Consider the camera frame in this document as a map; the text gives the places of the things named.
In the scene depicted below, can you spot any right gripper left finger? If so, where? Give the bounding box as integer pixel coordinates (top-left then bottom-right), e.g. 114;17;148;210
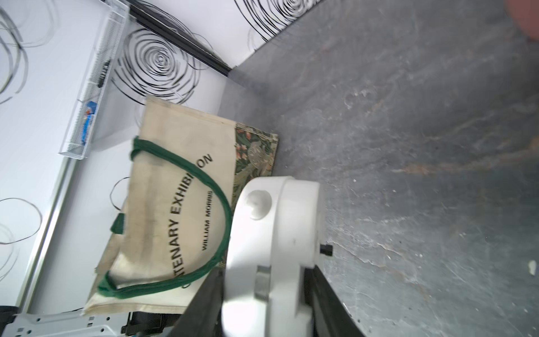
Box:
167;268;225;337

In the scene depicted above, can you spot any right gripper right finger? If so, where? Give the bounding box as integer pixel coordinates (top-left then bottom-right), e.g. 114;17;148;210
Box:
304;266;365;337

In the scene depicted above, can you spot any white square clock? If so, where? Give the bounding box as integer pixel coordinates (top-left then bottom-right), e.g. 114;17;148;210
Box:
221;176;324;336

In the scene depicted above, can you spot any cream canvas tote bag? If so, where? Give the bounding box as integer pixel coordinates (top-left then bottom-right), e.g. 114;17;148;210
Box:
83;96;279;315

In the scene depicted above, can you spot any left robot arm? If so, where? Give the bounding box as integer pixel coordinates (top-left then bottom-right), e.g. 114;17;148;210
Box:
1;306;180;337

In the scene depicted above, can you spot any blue candy packet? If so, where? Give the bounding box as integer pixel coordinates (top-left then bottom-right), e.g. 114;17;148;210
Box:
81;101;98;145

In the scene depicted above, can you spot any black remote control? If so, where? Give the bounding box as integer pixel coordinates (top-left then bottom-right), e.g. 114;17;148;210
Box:
97;59;111;88

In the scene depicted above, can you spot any pink cup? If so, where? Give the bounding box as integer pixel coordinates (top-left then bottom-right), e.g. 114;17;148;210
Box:
505;0;538;41

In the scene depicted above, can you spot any white wire wall shelf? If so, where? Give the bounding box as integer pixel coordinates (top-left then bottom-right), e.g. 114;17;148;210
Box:
59;1;129;160

